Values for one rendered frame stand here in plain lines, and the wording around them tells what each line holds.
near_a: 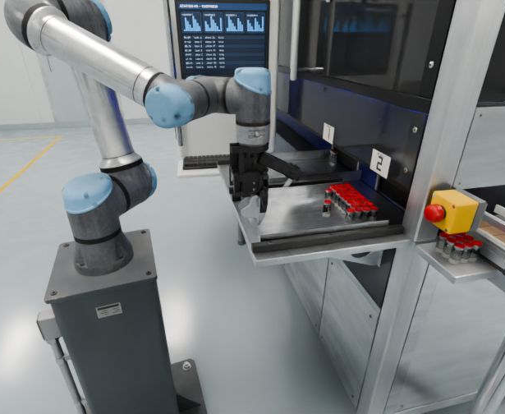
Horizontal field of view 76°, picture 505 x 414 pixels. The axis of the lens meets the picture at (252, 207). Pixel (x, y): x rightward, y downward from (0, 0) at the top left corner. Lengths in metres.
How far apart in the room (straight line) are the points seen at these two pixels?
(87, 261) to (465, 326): 1.13
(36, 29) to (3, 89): 5.91
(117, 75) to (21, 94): 5.96
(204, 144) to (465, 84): 1.18
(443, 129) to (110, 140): 0.79
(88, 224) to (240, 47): 1.05
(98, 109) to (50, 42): 0.21
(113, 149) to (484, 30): 0.85
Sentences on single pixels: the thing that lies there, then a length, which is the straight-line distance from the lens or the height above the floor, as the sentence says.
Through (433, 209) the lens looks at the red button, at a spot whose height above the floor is 1.01.
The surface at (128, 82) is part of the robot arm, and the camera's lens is 0.67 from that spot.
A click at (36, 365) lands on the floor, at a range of 1.93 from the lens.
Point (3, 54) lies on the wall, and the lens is 6.62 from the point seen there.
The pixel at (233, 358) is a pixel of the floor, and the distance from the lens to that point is 1.69.
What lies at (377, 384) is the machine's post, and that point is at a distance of 1.27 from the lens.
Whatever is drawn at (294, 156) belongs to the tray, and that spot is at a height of 0.90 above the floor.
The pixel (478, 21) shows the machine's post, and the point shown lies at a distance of 0.79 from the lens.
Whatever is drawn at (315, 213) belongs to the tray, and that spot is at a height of 0.88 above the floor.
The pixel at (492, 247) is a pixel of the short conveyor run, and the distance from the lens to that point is 0.90.
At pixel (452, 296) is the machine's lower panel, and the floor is 0.67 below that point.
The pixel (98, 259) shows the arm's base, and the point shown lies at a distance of 0.92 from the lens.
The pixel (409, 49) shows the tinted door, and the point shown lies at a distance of 0.93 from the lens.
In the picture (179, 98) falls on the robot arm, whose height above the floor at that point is 1.24.
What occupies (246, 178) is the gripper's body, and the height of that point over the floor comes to 1.05.
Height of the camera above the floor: 1.33
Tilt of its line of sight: 27 degrees down
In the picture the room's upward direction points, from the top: straight up
